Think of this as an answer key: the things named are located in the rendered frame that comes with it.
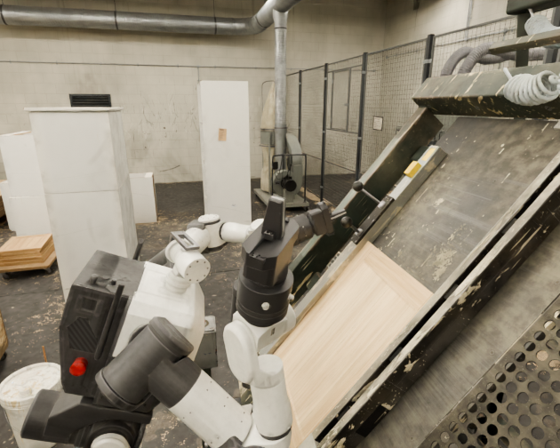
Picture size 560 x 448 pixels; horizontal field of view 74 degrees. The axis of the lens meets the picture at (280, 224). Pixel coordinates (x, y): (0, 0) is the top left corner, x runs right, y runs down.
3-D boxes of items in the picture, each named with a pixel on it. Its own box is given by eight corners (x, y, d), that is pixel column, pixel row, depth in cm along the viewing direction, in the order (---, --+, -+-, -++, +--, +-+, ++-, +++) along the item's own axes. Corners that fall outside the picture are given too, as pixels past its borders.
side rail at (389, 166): (268, 326, 164) (248, 315, 161) (436, 124, 152) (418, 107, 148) (270, 334, 159) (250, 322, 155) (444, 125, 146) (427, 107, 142)
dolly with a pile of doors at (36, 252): (18, 260, 449) (12, 236, 439) (65, 255, 462) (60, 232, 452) (-4, 282, 392) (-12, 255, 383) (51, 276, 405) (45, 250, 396)
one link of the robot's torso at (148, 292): (20, 431, 76) (66, 278, 69) (73, 335, 108) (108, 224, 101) (164, 452, 85) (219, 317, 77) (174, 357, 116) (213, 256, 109)
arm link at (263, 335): (260, 322, 56) (253, 370, 62) (308, 293, 63) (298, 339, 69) (216, 281, 63) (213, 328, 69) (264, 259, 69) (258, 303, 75)
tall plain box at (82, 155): (85, 272, 414) (57, 107, 362) (142, 267, 430) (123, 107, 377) (63, 314, 332) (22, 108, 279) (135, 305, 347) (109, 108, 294)
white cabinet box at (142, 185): (121, 217, 622) (116, 173, 600) (157, 214, 636) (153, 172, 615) (117, 225, 580) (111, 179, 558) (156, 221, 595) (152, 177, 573)
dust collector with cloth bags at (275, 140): (253, 196, 762) (251, 81, 695) (286, 194, 779) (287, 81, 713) (269, 214, 636) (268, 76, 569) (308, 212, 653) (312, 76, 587)
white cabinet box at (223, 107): (205, 228, 560) (196, 83, 498) (244, 226, 575) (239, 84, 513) (209, 243, 505) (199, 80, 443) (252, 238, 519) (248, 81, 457)
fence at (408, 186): (267, 356, 139) (259, 351, 138) (438, 152, 128) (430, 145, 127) (269, 364, 134) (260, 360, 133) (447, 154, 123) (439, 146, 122)
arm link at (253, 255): (223, 245, 52) (220, 308, 58) (288, 268, 49) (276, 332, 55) (262, 208, 62) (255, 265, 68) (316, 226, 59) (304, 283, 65)
